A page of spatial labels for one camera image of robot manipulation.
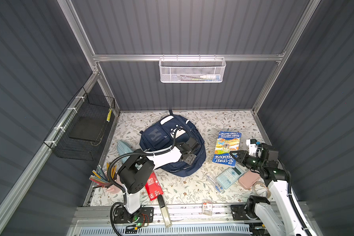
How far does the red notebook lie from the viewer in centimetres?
80

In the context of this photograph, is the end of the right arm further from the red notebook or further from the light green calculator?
the red notebook

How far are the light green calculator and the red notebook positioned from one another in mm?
343

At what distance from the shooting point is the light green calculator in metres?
0.84
